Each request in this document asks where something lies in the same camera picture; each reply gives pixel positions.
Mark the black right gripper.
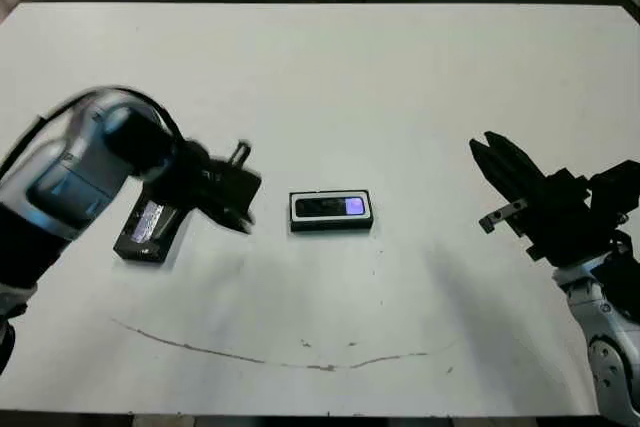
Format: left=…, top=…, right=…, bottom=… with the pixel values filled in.
left=468, top=129, right=622, bottom=267

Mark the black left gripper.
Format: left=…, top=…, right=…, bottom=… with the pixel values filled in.
left=169, top=139, right=258, bottom=237

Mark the slim black camera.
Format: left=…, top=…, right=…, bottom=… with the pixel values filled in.
left=294, top=196, right=366, bottom=218

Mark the black box lid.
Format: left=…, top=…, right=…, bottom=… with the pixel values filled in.
left=113, top=191, right=190, bottom=264

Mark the black box with white insert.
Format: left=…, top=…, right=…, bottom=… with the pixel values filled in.
left=288, top=189, right=375, bottom=234

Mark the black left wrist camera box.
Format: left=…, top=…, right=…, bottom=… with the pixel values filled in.
left=219, top=166, right=264, bottom=213

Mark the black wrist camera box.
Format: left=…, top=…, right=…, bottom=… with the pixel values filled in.
left=585, top=159, right=640, bottom=214
left=219, top=166, right=264, bottom=213

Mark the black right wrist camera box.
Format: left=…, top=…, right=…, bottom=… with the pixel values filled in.
left=585, top=159, right=640, bottom=214

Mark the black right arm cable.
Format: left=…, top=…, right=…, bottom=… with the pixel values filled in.
left=607, top=226, right=636, bottom=256

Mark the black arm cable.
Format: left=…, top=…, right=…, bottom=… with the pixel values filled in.
left=607, top=226, right=636, bottom=256
left=0, top=85, right=185, bottom=173

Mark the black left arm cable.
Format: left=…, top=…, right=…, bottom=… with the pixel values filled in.
left=0, top=85, right=185, bottom=173

